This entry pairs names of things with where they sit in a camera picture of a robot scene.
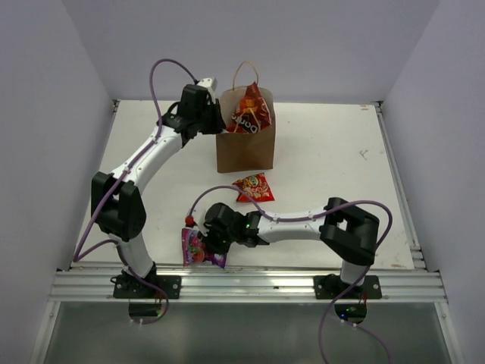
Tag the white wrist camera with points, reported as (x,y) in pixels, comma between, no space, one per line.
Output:
(196,222)
(210,83)

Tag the aluminium rail frame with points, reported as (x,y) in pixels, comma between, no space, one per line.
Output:
(262,307)

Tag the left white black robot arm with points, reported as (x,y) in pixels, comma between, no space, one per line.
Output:
(116,198)

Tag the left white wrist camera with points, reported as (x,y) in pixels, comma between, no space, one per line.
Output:
(210,83)

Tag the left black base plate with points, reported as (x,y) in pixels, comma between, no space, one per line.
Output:
(153,286)

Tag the small red popcorn snack bag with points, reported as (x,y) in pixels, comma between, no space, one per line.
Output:
(254,187)

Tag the brown paper bag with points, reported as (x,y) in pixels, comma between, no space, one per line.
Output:
(244,151)

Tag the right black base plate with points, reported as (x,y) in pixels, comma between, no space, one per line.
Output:
(327,287)

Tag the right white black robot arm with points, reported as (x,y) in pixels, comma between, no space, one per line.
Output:
(346,229)

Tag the red Doritos chip bag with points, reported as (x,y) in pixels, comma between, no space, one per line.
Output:
(251,114)

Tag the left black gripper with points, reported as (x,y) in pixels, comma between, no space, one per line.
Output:
(219,124)

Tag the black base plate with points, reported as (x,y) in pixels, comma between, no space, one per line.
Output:
(327,287)
(153,286)

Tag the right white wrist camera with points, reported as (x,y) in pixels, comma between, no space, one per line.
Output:
(196,222)

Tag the purple Fox's candy bag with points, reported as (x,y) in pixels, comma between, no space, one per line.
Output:
(195,251)

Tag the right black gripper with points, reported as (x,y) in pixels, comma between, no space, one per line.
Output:
(211,244)

